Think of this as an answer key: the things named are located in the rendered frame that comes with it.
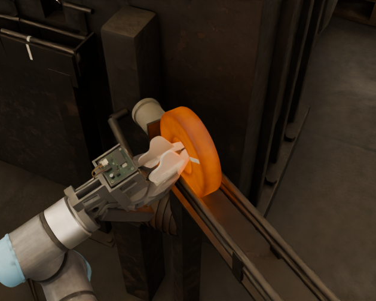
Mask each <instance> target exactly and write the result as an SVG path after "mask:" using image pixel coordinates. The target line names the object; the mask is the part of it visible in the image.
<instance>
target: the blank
mask: <svg viewBox="0 0 376 301"><path fill-rule="evenodd" d="M160 131H161V136H162V137H163V138H165V139H166V140H167V141H168V142H170V143H177V142H182V144H183V145H184V147H185V149H186V151H187V153H188V156H189V161H188V163H187V165H186V167H185V168H184V170H183V172H182V173H181V175H182V176H183V178H184V179H185V180H186V181H187V182H188V184H189V185H190V186H191V187H192V188H193V190H194V191H195V192H196V194H197V195H198V196H199V197H200V198H201V197H204V196H206V195H208V194H210V193H212V192H214V191H216V190H217V189H218V188H219V187H220V185H221V180H222V172H221V165H220V161H219V156H218V153H217V151H216V148H215V145H214V143H213V140H212V138H211V136H210V134H209V132H208V130H207V129H206V127H205V126H204V124H203V123H202V121H201V120H200V118H199V117H198V116H197V115H196V114H195V113H194V112H193V111H192V110H191V109H189V108H187V107H183V106H180V107H177V108H175V109H172V110H170V111H167V112H165V113H164V114H163V115H162V117H161V121H160Z"/></svg>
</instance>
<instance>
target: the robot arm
mask: <svg viewBox="0 0 376 301"><path fill-rule="evenodd" d="M188 161H189V156H188V153H187V151H186V149H185V147H184V145H183V144H182V142H177V143H170V142H168V141H167V140H166V139H165V138H163V137H161V136H157V137H154V138H153V139H152V140H151V141H150V146H149V151H148V152H147V153H142V154H140V155H136V156H134V157H133V158H132V156H131V155H130V154H129V152H128V151H127V149H124V147H123V146H121V145H120V144H117V145H116V146H114V147H113V148H111V149H110V150H108V151H107V152H105V153H104V154H102V155H101V156H99V157H98V158H96V159H95V160H93V161H92V163H93V165H94V166H95V169H94V170H93V171H92V172H91V174H92V176H93V178H92V179H91V180H89V181H88V182H86V183H85V184H83V185H82V186H80V187H79V188H77V189H74V188H73V187H72V186H70V187H68V188H66V189H65V190H64V192H65V194H66V196H68V197H63V198H62V199H60V200H59V201H57V202H56V203H55V204H53V205H52V206H50V207H48V208H47V209H46V210H44V211H42V212H41V213H39V214H38V215H36V216H35V217H33V218H32V219H30V220H29V221H27V222H26V223H24V224H23V225H21V226H20V227H18V228H17V229H15V230H14V231H12V232H11V233H9V234H6V235H5V237H3V239H1V240H0V282H1V283H2V284H3V285H5V286H7V287H15V286H17V285H19V284H20V283H22V282H25V281H26V280H27V279H28V278H30V279H32V280H34V281H36V282H38V283H40V284H41V285H42V288H43V291H44V294H45V297H46V299H47V301H97V299H96V296H95V293H94V291H93V288H92V286H91V284H90V280H91V267H90V265H89V264H88V262H87V261H86V260H85V258H84V257H83V256H82V255H81V254H79V253H78V252H77V251H75V250H73V249H72V248H74V247H75V246H77V245H78V244H79V243H81V242H83V241H84V240H85V239H87V238H88V237H90V236H91V233H92V232H94V231H96V230H97V229H99V228H100V223H99V221H98V219H97V217H98V218H99V219H100V221H121V222H148V221H150V220H151V218H152V217H153V215H154V214H155V211H154V210H153V209H152V207H151V206H150V205H151V204H152V203H153V202H155V201H158V200H159V199H161V198H162V197H163V196H165V195H166V194H167V193H168V192H169V190H171V188H172V187H173V185H174V184H175V183H176V181H177V180H178V178H179V176H180V174H181V173H182V172H183V170H184V168H185V167H186V165H187V163H188ZM145 170H146V171H150V172H151V173H150V175H149V179H150V181H151V182H150V181H146V178H145V174H146V173H145V172H144V171H145ZM93 172H95V173H96V174H95V175H93Z"/></svg>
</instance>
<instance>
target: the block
mask: <svg viewBox="0 0 376 301"><path fill-rule="evenodd" d="M101 37H102V44H103V50H104V55H105V62H106V69H107V73H108V80H109V87H110V92H111V99H112V105H113V110H114V113H115V112H116V111H118V110H120V109H122V108H126V109H127V110H128V112H129V115H128V116H127V117H125V118H123V119H121V120H123V121H126V122H129V123H132V124H135V125H137V123H135V122H134V120H133V118H132V111H133V108H134V106H135V105H136V104H137V103H138V102H139V101H141V100H143V99H145V98H153V99H156V101H157V102H159V104H161V101H162V95H161V73H160V52H159V40H158V19H157V15H156V13H154V12H152V11H148V10H144V9H141V8H136V7H132V6H129V5H127V6H123V7H122V8H121V9H120V10H119V11H117V12H116V13H115V14H114V15H113V16H112V17H111V18H110V19H109V20H108V21H107V22H106V23H105V24H104V25H103V26H102V28H101Z"/></svg>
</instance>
